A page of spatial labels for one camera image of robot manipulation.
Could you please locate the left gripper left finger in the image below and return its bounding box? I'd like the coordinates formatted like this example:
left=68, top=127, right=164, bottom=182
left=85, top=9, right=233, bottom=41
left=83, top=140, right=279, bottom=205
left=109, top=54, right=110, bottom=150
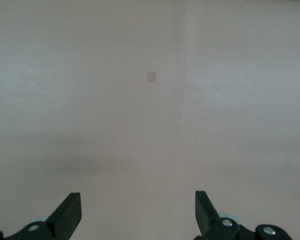
left=0, top=191, right=82, bottom=240

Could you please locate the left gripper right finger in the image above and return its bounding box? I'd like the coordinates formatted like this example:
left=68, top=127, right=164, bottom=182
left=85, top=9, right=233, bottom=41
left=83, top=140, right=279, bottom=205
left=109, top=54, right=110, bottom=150
left=193, top=190, right=294, bottom=240

